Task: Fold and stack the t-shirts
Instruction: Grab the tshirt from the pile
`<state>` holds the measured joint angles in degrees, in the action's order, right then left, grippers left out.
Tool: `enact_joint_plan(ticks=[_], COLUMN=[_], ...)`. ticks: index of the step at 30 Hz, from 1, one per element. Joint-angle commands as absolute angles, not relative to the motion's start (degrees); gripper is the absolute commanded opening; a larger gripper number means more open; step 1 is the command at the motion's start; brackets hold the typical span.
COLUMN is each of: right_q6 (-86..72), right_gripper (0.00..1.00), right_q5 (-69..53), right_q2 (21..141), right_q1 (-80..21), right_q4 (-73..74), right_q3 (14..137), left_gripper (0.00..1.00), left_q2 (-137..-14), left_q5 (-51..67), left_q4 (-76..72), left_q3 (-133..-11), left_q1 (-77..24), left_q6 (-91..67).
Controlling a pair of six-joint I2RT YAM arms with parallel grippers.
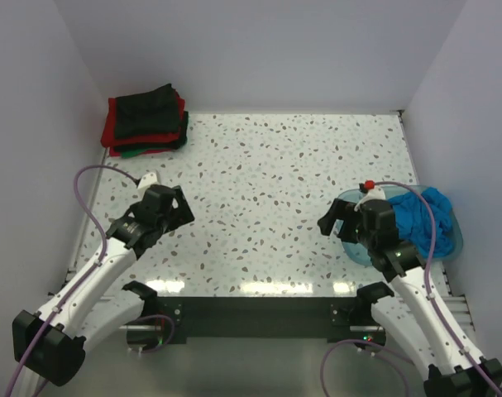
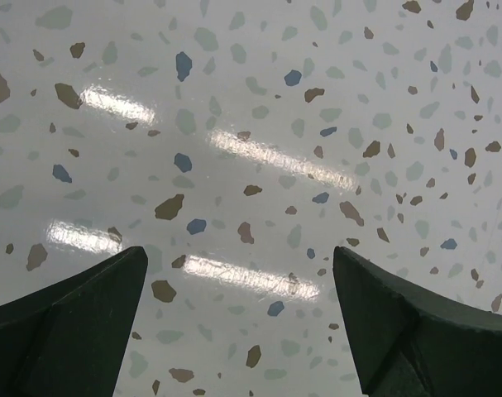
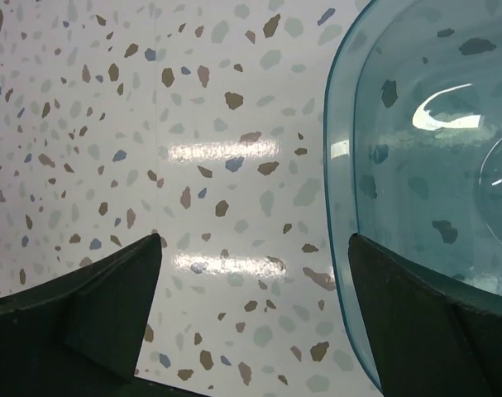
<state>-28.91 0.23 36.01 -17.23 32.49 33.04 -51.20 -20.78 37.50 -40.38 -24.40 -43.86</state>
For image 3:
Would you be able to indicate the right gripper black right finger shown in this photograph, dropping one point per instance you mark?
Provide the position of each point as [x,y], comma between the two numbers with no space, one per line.
[430,335]

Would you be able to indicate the translucent blue plastic bin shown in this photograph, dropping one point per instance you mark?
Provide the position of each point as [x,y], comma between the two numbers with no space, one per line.
[413,145]

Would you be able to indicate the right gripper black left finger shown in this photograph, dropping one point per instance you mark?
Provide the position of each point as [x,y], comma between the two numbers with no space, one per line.
[80,334]

